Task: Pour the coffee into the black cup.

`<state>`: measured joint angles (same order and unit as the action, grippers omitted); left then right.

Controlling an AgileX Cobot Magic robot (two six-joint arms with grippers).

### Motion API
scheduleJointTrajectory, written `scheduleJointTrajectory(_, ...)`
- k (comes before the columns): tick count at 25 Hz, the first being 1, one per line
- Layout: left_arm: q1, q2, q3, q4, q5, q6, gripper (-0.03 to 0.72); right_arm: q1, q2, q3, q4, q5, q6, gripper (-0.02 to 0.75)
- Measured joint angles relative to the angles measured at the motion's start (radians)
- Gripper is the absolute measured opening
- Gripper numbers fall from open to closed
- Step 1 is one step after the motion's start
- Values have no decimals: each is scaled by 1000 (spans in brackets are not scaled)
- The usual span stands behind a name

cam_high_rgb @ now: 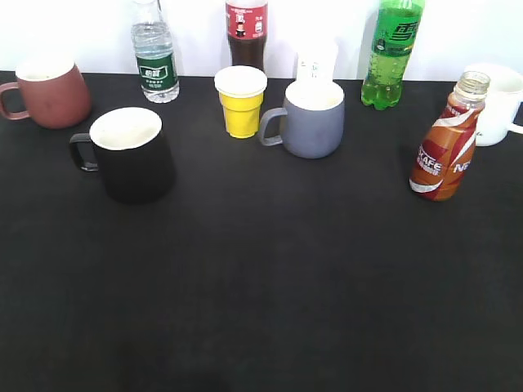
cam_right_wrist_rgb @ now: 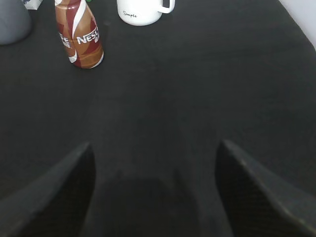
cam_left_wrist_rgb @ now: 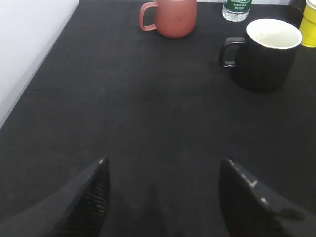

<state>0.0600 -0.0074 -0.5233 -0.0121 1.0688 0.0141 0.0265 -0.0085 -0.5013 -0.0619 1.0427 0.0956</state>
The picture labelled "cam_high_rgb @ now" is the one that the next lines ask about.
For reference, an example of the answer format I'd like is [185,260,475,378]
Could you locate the green sprite bottle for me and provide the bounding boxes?
[360,0,426,110]

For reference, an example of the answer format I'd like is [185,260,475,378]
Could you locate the yellow paper cup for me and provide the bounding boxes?
[214,65,268,139]

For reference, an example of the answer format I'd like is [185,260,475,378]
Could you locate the cola bottle red label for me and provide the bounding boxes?
[225,0,269,71]

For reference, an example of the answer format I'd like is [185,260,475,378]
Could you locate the water bottle green label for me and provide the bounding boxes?
[131,0,180,104]

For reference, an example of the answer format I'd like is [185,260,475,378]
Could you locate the maroon mug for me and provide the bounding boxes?
[1,54,92,129]

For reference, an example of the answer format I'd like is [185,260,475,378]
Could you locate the black mug white interior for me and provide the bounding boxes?
[69,107,176,204]

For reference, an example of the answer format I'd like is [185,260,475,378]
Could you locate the small white drink bottle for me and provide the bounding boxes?
[296,40,338,81]

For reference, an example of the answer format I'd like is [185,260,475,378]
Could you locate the orange nescafe coffee bottle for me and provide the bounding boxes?
[409,71,490,202]

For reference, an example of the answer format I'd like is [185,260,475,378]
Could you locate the grey mug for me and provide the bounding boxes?
[258,80,345,159]

